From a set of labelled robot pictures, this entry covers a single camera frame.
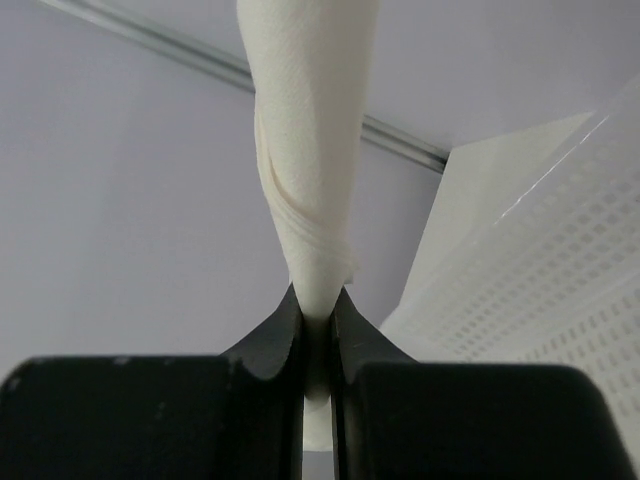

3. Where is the large white plastic basket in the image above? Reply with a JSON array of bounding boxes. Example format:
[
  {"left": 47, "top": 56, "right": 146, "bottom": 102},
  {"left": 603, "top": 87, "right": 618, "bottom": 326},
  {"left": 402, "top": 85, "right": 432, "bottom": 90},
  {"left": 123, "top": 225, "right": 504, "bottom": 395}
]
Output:
[{"left": 381, "top": 80, "right": 639, "bottom": 460}]

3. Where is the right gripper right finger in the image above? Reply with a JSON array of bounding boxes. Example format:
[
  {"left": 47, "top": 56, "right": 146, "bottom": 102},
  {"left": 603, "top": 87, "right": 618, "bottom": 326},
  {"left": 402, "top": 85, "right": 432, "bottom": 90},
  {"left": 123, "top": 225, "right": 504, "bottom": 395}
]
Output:
[{"left": 329, "top": 293, "right": 631, "bottom": 479}]

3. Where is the white paper napkin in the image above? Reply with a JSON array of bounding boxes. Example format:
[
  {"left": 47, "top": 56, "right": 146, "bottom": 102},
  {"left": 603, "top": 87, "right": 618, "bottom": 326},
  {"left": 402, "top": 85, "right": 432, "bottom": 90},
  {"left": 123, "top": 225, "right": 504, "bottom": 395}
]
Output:
[{"left": 237, "top": 1, "right": 379, "bottom": 452}]

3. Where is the left aluminium frame post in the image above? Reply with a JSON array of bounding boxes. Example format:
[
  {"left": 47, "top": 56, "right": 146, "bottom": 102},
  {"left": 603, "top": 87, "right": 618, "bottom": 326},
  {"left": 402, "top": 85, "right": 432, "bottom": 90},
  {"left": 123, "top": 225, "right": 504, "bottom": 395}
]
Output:
[{"left": 43, "top": 1, "right": 449, "bottom": 174}]

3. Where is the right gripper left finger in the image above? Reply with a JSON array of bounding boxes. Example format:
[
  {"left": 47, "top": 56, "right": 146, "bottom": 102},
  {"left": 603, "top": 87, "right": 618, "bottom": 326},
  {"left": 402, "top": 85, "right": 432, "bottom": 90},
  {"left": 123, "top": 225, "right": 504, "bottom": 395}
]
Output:
[{"left": 1, "top": 290, "right": 304, "bottom": 479}]

